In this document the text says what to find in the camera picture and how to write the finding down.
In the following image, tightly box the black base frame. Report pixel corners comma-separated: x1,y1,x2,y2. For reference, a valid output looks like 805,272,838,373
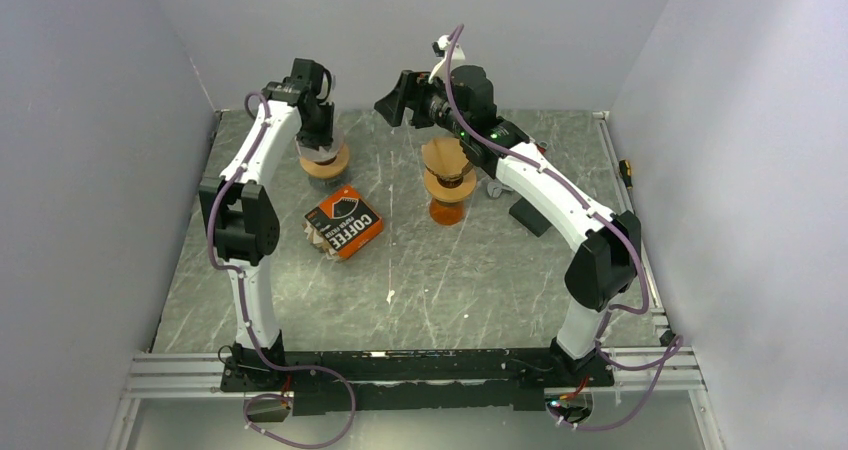
219,347,614,416

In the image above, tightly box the red handled adjustable wrench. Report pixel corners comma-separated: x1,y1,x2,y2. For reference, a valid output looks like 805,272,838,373
486,180,513,199

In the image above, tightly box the wooden ring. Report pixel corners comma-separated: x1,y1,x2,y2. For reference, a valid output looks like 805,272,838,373
423,169,478,206
298,145,351,182

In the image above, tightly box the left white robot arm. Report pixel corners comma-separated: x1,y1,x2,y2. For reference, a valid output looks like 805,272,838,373
198,58,343,390

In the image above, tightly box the yellow black screwdriver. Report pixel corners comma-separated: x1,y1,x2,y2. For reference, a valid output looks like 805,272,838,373
618,159,633,190

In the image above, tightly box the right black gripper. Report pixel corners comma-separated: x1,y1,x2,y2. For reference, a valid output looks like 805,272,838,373
375,70,470,138

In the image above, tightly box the grey glass dripper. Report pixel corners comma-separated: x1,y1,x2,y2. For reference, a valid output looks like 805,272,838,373
308,173,350,195

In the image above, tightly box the brown paper coffee filter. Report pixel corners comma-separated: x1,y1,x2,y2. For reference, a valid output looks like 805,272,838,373
421,137,473,181

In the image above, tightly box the orange coffee filter box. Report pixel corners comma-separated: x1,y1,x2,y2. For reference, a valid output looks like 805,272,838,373
304,184,384,261

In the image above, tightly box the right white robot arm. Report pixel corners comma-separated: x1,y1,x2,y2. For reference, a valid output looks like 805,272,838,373
374,65,641,385

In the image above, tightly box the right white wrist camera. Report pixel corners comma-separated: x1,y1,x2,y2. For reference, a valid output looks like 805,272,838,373
427,35,466,83

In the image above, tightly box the orange glass carafe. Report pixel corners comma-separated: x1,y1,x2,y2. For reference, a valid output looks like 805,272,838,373
428,198,465,226

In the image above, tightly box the pink clear plastic dripper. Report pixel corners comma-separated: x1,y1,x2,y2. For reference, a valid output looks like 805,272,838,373
296,133,345,165

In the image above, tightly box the black block near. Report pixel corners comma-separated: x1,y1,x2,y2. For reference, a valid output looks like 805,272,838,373
509,198,552,237

